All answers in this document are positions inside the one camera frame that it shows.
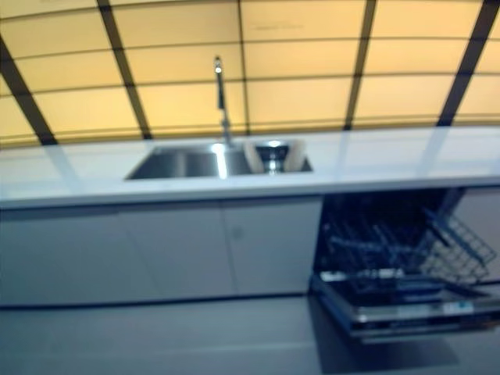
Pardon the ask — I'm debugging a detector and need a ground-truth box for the cream ceramic plate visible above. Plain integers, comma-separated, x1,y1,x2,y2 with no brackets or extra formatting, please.
282,141,308,171
245,141,262,173

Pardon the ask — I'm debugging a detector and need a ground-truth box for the narrow white cabinet door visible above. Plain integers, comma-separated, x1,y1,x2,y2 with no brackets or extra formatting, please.
221,198,324,298

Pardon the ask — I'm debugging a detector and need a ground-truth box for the black dish drying rack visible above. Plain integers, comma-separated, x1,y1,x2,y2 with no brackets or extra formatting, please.
244,139,313,175

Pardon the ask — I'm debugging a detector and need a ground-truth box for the wire dishwasher rack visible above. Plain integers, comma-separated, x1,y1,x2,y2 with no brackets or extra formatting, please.
323,210,498,298

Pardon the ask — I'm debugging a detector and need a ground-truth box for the open built-in dishwasher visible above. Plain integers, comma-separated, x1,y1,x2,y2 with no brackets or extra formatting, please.
309,187,500,345

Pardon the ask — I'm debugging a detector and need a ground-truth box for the chrome kitchen faucet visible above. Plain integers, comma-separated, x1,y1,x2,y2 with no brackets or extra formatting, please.
212,55,236,148

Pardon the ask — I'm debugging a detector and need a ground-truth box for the stainless steel sink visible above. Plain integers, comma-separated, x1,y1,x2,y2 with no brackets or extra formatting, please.
123,138,315,182

